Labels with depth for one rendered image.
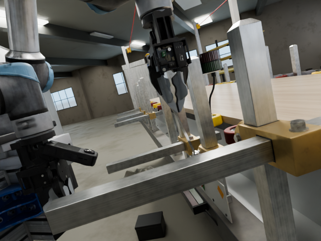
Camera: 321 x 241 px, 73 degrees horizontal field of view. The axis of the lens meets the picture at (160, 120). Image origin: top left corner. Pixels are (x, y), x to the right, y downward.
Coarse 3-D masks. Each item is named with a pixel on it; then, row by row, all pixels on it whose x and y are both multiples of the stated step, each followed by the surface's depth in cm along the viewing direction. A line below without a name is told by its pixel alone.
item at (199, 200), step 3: (189, 189) 73; (192, 189) 73; (192, 192) 71; (195, 192) 70; (195, 195) 69; (198, 195) 68; (195, 198) 67; (198, 198) 66; (201, 198) 66; (198, 201) 65; (201, 201) 64
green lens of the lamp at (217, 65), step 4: (220, 60) 56; (204, 64) 55; (208, 64) 54; (212, 64) 54; (216, 64) 54; (220, 64) 55; (204, 68) 55; (208, 68) 55; (212, 68) 54; (216, 68) 54; (220, 68) 55; (204, 72) 55
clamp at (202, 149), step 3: (201, 144) 63; (219, 144) 59; (198, 147) 64; (201, 147) 60; (213, 147) 58; (216, 147) 57; (219, 147) 56; (201, 150) 60; (204, 150) 57; (207, 150) 57; (210, 150) 56
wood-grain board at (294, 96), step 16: (272, 80) 152; (288, 80) 131; (304, 80) 114; (320, 80) 101; (208, 96) 157; (224, 96) 134; (288, 96) 84; (304, 96) 77; (320, 96) 71; (192, 112) 116; (224, 112) 84; (240, 112) 77; (288, 112) 61; (304, 112) 57; (320, 112) 54
